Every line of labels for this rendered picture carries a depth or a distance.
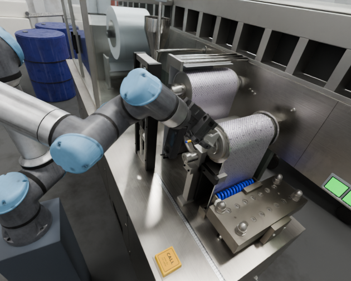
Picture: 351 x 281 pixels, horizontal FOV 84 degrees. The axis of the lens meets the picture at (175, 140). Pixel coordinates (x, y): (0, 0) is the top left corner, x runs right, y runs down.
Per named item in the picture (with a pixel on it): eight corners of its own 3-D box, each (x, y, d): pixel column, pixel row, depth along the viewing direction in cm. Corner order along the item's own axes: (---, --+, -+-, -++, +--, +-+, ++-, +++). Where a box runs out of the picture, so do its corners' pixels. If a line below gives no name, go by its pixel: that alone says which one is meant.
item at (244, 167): (210, 195, 79) (222, 161, 68) (250, 177, 90) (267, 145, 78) (211, 195, 79) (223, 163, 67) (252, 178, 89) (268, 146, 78)
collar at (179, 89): (165, 96, 82) (166, 81, 78) (177, 94, 84) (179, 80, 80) (172, 103, 77) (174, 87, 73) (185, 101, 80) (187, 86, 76)
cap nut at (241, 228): (232, 228, 68) (236, 221, 65) (240, 224, 69) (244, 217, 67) (239, 238, 65) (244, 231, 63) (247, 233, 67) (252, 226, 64)
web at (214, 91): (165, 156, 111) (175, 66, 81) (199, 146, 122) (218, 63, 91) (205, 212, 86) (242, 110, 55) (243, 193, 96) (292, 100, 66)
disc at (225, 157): (198, 146, 78) (205, 114, 69) (199, 146, 78) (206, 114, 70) (222, 172, 68) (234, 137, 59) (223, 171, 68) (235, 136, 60)
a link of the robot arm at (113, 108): (76, 122, 44) (106, 103, 38) (104, 102, 52) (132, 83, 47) (99, 149, 46) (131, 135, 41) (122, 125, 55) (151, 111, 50)
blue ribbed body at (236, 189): (213, 197, 80) (214, 192, 78) (249, 180, 89) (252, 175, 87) (218, 204, 77) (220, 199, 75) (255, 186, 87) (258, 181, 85)
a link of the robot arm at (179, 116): (163, 127, 45) (149, 110, 50) (175, 134, 48) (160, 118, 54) (184, 101, 44) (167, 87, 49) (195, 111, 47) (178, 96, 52)
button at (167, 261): (154, 257, 70) (154, 254, 68) (171, 248, 73) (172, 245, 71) (163, 277, 65) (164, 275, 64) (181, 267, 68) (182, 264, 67)
